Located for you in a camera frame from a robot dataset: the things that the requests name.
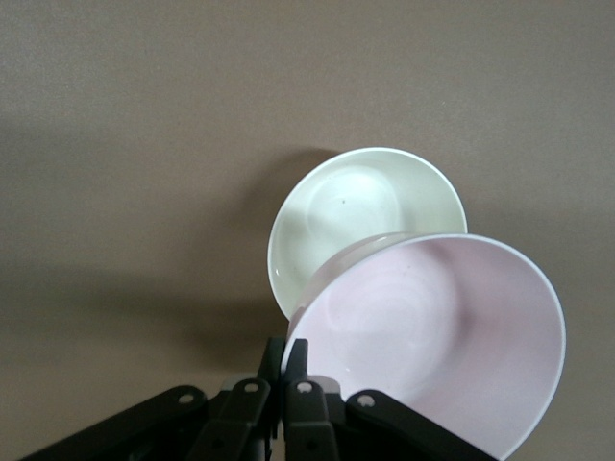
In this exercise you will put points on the white bowl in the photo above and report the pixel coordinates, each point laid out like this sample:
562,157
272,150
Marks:
360,201

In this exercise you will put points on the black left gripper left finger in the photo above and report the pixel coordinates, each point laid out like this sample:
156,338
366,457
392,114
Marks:
230,422

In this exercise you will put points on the pink bowl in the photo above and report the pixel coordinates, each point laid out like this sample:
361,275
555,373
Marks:
432,312

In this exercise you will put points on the brown table cover mat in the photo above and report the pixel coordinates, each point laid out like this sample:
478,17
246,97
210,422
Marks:
144,144

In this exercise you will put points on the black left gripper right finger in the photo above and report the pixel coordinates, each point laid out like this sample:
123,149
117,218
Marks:
312,427

